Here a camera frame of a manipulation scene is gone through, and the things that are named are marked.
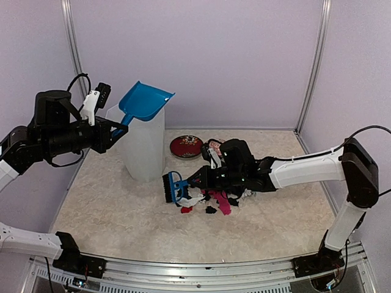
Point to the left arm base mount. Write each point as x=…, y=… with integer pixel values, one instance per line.
x=72, y=260

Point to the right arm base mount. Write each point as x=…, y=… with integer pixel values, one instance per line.
x=323, y=260

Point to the pink patterned bowl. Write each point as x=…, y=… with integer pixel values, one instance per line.
x=215, y=144

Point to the white paper scrap long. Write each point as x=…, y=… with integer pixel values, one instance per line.
x=184, y=202

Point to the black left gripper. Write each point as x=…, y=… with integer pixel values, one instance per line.
x=102, y=140

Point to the right aluminium corner post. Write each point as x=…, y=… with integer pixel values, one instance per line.
x=316, y=65

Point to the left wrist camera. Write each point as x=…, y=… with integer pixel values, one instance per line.
x=95, y=99

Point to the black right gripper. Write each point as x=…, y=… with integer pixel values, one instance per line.
x=203, y=173

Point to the small red paper scrap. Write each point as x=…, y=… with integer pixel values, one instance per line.
x=186, y=210

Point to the left aluminium corner post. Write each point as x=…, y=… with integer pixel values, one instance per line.
x=84, y=81

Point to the red floral plate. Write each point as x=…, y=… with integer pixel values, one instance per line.
x=186, y=147

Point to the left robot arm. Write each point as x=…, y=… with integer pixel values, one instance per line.
x=57, y=128

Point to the aluminium corner post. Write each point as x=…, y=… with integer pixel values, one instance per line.
x=84, y=81
x=316, y=65

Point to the blue hand brush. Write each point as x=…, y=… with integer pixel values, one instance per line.
x=175, y=187

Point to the blue dustpan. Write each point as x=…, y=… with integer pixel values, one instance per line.
x=143, y=102

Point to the white plastic trash bin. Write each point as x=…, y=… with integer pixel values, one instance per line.
x=142, y=148

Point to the aluminium front rail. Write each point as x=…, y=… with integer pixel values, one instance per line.
x=120, y=275

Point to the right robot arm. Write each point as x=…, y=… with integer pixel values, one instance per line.
x=348, y=162

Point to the small black paper scrap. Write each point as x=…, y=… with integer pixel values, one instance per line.
x=210, y=210

